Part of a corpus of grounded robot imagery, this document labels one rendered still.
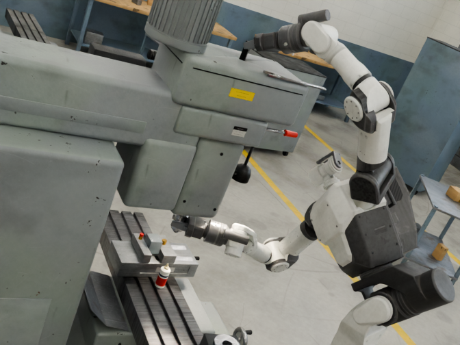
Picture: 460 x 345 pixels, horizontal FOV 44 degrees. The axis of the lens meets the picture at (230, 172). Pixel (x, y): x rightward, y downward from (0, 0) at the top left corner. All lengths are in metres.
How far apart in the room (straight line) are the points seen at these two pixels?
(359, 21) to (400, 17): 0.87
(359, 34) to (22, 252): 9.35
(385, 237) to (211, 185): 0.61
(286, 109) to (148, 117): 0.47
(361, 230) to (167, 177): 0.66
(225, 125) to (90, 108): 0.45
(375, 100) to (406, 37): 9.71
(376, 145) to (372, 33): 9.15
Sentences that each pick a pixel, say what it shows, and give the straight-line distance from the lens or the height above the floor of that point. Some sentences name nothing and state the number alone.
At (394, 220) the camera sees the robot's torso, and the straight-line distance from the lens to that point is 1.99.
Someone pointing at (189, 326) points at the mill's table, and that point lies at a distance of 2.21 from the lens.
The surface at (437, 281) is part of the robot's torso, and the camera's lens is 1.89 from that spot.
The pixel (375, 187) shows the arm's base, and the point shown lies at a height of 1.73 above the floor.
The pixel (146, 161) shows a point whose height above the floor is 1.52.
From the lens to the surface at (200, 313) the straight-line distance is 2.43.
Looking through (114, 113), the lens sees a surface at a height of 1.66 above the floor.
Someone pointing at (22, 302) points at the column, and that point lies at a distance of 1.91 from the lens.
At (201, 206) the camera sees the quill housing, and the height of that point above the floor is 1.37.
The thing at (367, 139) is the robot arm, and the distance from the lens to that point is 1.72.
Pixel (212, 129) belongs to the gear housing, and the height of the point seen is 1.67.
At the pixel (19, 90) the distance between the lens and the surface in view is 1.66.
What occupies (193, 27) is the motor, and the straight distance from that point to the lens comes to 1.72.
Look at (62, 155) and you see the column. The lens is 1.63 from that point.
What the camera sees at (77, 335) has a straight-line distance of 2.33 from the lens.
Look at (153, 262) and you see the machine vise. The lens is 2.34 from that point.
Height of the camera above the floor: 2.27
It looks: 22 degrees down
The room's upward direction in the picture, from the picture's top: 22 degrees clockwise
